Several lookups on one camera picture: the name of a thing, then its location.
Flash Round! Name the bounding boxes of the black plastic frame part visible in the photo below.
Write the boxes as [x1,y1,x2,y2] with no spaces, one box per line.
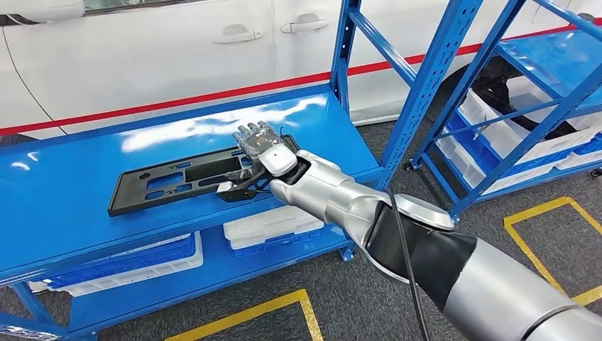
[106,134,302,218]

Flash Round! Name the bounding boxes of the black trim part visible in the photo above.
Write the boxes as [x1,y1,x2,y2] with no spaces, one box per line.
[470,70,581,142]

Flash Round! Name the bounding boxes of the blue metal shelf rack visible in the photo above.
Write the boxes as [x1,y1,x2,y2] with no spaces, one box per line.
[0,0,486,341]

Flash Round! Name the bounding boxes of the blue wheeled shelf rack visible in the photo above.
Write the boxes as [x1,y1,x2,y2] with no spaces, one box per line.
[404,0,602,222]

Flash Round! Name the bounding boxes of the white plastic bin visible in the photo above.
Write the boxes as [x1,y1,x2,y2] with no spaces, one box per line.
[458,75,602,166]
[223,205,325,250]

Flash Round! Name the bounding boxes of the white plastic crate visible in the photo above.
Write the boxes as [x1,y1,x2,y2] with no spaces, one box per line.
[434,136,568,196]
[554,150,602,171]
[28,230,204,298]

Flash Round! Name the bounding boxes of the white car with red stripe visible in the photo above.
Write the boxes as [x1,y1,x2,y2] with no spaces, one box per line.
[0,0,602,142]

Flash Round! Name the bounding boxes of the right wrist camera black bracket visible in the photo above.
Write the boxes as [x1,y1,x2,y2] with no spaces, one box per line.
[216,162,274,203]

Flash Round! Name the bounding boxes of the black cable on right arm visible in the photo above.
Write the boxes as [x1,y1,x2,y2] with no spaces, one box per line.
[388,188,431,341]

